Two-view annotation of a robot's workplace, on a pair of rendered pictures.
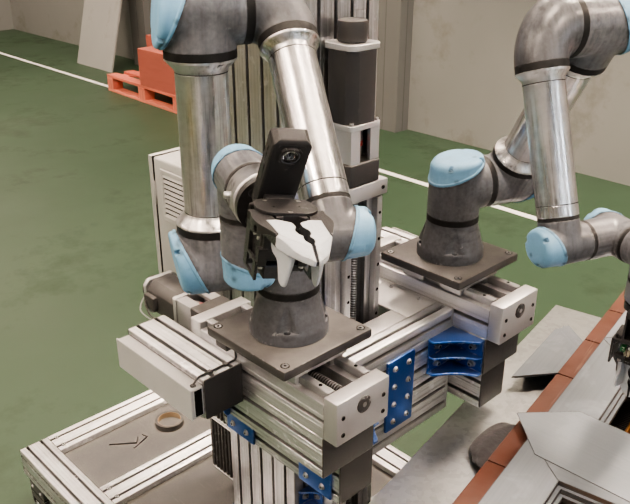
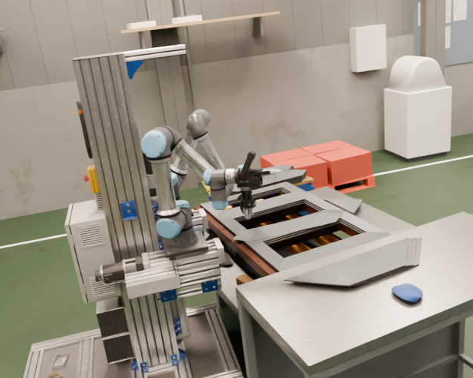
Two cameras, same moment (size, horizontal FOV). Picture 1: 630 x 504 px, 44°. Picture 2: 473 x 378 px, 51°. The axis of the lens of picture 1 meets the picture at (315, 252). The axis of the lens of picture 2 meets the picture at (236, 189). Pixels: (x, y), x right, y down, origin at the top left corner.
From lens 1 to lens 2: 2.00 m
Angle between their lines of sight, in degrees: 53
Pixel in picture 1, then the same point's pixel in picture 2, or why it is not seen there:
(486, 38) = not seen: outside the picture
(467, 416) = not seen: hidden behind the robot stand
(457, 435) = not seen: hidden behind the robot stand
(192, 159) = (168, 189)
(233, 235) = (222, 192)
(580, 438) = (251, 234)
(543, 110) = (209, 145)
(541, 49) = (203, 129)
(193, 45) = (167, 151)
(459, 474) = (225, 270)
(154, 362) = (152, 280)
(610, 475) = (267, 234)
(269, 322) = (188, 238)
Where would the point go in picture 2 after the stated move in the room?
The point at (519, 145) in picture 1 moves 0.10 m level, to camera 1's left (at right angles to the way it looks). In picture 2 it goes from (182, 164) to (173, 169)
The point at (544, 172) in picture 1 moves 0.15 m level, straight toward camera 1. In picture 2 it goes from (216, 163) to (233, 166)
